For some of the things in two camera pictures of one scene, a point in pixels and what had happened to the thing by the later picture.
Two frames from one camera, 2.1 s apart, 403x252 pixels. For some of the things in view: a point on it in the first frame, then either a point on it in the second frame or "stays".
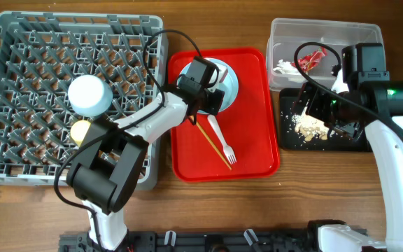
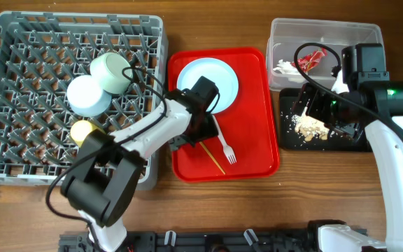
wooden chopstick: x=192 y=118 -> x=211 y=157
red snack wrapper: x=308 y=62 stays
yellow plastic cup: x=79 y=129 stays
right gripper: x=315 y=106 stays
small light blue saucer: x=89 y=95 stays
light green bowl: x=222 y=72 -> x=106 y=68
